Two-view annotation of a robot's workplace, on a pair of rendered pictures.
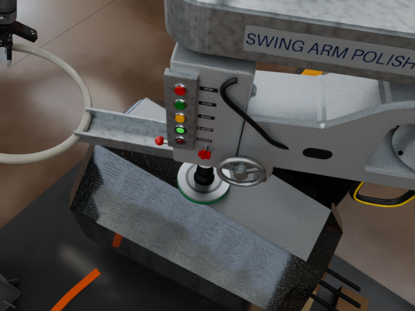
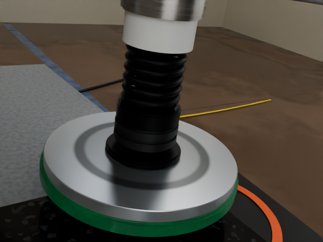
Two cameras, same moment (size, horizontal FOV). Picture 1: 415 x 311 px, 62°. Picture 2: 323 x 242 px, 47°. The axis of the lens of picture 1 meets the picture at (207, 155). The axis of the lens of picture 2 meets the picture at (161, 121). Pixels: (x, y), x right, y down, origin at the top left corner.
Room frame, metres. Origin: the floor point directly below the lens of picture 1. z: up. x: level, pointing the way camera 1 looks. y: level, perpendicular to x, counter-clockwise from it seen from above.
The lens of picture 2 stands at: (1.06, 0.17, 1.11)
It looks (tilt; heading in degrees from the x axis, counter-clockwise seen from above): 24 degrees down; 204
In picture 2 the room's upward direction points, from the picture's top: 9 degrees clockwise
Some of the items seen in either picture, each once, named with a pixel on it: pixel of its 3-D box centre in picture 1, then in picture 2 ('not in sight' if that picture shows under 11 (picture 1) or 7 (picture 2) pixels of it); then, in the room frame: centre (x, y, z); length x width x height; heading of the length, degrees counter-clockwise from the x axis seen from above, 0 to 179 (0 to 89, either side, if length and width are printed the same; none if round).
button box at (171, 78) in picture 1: (181, 113); not in sight; (0.62, 0.08, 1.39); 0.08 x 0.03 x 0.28; 86
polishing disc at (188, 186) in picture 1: (204, 178); (142, 154); (0.73, 0.00, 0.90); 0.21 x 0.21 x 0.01
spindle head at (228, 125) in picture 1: (238, 105); not in sight; (0.72, -0.08, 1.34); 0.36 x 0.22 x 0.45; 86
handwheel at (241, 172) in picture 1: (242, 163); not in sight; (0.60, -0.11, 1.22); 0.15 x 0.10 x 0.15; 86
